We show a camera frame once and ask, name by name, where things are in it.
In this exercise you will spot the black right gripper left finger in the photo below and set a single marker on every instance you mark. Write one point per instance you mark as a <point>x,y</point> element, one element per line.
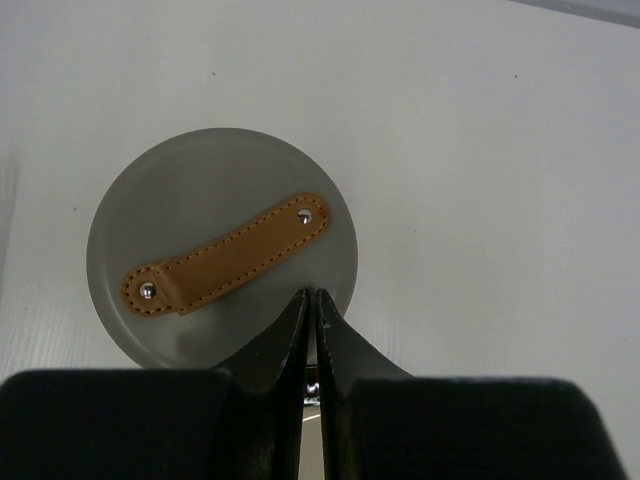
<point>258,434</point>

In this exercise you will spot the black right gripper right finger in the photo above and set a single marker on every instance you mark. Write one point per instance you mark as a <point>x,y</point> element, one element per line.
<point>349,369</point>

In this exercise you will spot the grey round lid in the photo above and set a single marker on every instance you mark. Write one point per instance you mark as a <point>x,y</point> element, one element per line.
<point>187,193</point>

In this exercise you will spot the dark rimmed striped plate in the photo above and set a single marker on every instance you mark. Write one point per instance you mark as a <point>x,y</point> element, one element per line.
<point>312,397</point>

